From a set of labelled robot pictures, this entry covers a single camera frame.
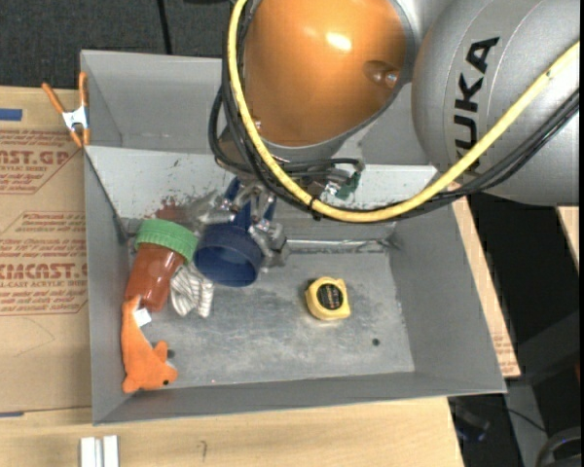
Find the white grey striped cloth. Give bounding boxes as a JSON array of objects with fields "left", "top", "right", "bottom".
[{"left": 168, "top": 262, "right": 216, "bottom": 319}]

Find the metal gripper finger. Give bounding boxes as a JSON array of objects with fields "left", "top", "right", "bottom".
[
  {"left": 247, "top": 218, "right": 290, "bottom": 269},
  {"left": 196, "top": 190, "right": 241, "bottom": 227}
]

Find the brown jar with green lid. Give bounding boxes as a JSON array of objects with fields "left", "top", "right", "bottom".
[{"left": 124, "top": 218, "right": 200, "bottom": 313}]

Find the dark blue cup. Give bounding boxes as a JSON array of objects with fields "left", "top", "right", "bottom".
[{"left": 192, "top": 176, "right": 279, "bottom": 289}]

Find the orange toy fish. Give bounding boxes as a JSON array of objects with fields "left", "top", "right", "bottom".
[{"left": 120, "top": 294, "right": 180, "bottom": 395}]

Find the yellow tape measure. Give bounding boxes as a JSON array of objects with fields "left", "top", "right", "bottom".
[{"left": 303, "top": 275, "right": 352, "bottom": 322}]

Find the grey metal bin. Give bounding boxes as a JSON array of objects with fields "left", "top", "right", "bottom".
[{"left": 79, "top": 49, "right": 509, "bottom": 426}]

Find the brown cardboard board, red print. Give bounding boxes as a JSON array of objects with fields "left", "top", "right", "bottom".
[{"left": 0, "top": 84, "right": 522, "bottom": 420}]

